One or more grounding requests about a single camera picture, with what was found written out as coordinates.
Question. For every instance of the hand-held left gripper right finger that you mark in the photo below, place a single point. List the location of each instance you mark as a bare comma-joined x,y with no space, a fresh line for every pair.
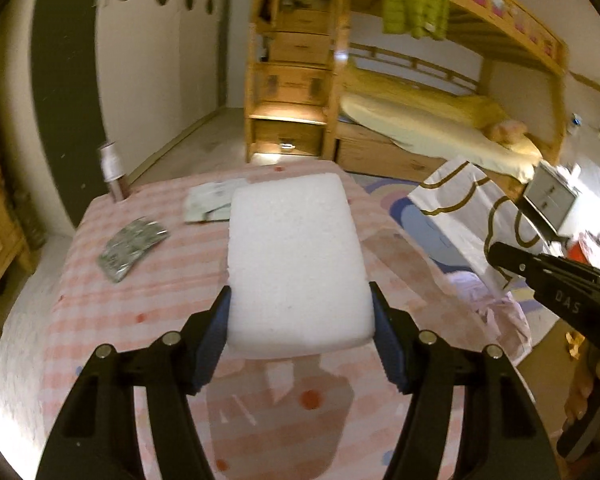
387,345

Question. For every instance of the white foam block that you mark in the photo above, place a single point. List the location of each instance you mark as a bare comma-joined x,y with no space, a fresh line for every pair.
295,260

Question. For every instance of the silver foil packet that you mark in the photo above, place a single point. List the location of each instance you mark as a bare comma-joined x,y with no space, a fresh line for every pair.
132,247

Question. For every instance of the white wardrobe with round holes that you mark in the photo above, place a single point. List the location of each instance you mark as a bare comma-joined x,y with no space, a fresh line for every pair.
150,70

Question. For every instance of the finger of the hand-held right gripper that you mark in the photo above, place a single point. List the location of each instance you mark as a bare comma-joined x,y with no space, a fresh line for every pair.
517,262

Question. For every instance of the white cloth with brown lines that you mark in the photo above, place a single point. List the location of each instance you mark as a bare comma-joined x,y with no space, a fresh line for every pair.
460,210

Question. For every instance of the cream blanket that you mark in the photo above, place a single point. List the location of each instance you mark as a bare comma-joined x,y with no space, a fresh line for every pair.
430,130

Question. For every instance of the wooden stair drawers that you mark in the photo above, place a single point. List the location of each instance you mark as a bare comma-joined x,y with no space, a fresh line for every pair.
290,85

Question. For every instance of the dark tall panel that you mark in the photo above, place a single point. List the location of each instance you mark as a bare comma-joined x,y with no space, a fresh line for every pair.
65,85

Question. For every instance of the green puffer jacket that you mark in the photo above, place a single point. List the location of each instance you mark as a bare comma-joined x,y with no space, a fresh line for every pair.
415,2

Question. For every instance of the grey drawer cabinet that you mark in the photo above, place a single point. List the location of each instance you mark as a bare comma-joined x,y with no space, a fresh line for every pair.
550,195

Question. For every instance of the wooden bunk bed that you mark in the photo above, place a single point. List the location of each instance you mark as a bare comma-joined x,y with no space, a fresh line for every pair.
380,152

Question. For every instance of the rainbow pattern rug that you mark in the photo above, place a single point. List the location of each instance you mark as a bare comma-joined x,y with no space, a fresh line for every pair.
425,230

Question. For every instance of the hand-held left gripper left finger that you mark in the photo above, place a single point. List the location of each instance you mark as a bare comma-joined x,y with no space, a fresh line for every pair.
219,340

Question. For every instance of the red white packaging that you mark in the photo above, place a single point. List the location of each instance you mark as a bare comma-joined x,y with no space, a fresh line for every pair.
585,252

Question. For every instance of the wooden glass-door cabinet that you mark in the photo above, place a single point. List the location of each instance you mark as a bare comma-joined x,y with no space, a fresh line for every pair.
0,240

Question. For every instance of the pink plush toy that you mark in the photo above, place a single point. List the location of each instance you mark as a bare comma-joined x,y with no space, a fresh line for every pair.
507,132

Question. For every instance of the yellow bed sheet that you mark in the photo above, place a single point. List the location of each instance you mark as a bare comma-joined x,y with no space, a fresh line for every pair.
430,95

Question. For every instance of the white printed paper packet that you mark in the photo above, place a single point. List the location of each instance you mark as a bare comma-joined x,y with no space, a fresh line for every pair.
207,200

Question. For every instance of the person's right hand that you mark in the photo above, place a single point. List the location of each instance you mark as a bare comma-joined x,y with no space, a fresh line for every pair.
582,390

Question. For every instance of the brown spray bottle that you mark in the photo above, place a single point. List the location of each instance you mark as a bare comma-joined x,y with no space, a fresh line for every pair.
114,170

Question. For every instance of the pink checkered tablecloth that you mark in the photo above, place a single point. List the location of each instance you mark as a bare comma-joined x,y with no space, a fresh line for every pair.
145,310

